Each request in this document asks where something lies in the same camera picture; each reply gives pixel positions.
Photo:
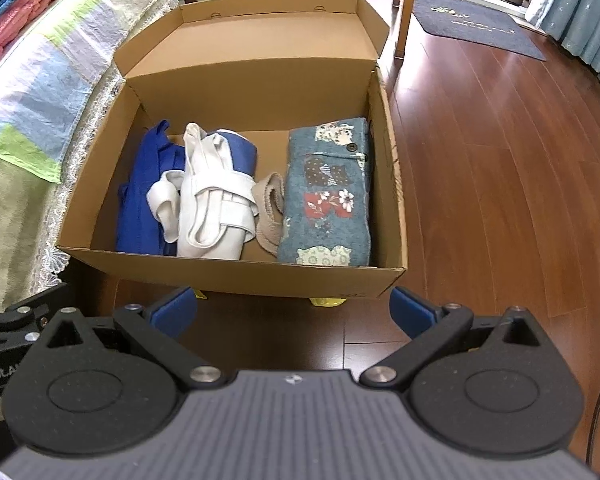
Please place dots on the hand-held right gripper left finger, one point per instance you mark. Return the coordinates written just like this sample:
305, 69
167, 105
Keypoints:
172, 312

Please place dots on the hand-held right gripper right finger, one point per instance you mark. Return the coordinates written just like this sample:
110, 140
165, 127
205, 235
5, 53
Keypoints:
410, 310

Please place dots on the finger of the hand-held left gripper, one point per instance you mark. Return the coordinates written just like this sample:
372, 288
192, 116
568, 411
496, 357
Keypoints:
20, 322

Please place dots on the blue printed fabric shopping bag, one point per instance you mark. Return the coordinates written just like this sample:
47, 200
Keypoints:
330, 195

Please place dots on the brown cardboard box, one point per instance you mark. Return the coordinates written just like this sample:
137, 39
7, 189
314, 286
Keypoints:
260, 85

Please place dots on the green covered sofa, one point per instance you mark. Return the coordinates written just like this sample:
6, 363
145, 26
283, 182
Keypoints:
10, 220

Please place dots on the pastel patchwork quilt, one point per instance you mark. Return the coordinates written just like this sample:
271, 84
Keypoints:
55, 65

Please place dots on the pink ribbed blanket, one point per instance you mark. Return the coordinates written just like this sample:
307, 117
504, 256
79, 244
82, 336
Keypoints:
15, 25

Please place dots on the dark grey door mat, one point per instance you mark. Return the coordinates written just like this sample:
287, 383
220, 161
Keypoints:
475, 22

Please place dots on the wooden furniture leg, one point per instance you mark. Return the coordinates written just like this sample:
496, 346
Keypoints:
406, 5

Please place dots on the blue-grey curtain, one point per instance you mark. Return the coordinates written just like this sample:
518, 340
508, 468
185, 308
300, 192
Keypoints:
580, 15

